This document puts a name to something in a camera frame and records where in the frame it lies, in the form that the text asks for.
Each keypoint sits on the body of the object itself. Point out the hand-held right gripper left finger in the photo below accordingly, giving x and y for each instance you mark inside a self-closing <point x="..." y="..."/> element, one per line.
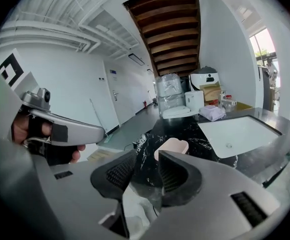
<point x="115" y="174"/>

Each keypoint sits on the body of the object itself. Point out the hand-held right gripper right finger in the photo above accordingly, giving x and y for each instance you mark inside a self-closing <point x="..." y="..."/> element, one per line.
<point x="210" y="184"/>

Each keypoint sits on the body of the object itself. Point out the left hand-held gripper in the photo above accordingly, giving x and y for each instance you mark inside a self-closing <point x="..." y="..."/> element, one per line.
<point x="80" y="130"/>

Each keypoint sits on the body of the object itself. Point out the pink object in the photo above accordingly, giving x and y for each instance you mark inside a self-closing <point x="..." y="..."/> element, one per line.
<point x="171" y="147"/>

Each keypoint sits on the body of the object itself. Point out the person's left hand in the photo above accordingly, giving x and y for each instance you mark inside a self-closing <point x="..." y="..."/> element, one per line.
<point x="22" y="131"/>

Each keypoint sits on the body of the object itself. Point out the flat cardboard sheet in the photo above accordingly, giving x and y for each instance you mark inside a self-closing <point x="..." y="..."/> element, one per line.
<point x="102" y="156"/>

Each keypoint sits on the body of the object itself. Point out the white pole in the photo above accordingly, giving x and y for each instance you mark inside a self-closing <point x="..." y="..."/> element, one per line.
<point x="98" y="116"/>

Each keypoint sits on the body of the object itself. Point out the white door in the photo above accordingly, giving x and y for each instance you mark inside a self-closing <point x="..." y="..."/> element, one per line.
<point x="112" y="96"/>

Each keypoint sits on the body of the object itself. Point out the white rectangular sink basin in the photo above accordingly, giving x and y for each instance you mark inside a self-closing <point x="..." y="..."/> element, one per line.
<point x="237" y="134"/>

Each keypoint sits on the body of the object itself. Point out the red fire extinguisher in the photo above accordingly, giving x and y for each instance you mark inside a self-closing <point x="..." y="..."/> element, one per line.
<point x="144" y="104"/>

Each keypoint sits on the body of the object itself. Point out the folded white towel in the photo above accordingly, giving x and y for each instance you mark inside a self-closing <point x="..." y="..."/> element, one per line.
<point x="211" y="112"/>

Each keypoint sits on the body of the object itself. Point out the white toilet seat lid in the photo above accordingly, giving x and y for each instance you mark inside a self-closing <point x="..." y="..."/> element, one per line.
<point x="176" y="112"/>

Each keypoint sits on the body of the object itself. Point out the white cylindrical bin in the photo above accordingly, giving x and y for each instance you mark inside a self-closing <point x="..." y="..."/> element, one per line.
<point x="194" y="100"/>

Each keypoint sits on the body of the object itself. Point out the chrome faucet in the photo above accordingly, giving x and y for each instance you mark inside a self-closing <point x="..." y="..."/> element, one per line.
<point x="223" y="99"/>

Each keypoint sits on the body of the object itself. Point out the black-framed ceiling light panel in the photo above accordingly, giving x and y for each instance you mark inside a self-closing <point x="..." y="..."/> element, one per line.
<point x="136" y="59"/>

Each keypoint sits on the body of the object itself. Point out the wooden board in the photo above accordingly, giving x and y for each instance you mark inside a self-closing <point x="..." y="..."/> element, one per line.
<point x="211" y="92"/>

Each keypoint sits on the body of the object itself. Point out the plastic-wrapped white appliance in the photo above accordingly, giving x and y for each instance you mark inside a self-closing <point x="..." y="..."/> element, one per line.
<point x="168" y="91"/>

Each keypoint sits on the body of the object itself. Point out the white ceiling pipes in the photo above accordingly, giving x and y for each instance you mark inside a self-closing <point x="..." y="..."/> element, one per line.
<point x="60" y="31"/>

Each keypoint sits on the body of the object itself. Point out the white and grey round appliance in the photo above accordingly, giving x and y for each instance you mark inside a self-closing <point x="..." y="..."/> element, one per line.
<point x="202" y="77"/>

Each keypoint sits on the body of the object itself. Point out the wooden staircase underside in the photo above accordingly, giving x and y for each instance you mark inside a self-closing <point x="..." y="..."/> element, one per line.
<point x="171" y="31"/>

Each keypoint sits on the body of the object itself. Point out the window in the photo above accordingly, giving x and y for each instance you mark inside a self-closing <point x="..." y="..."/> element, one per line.
<point x="263" y="44"/>

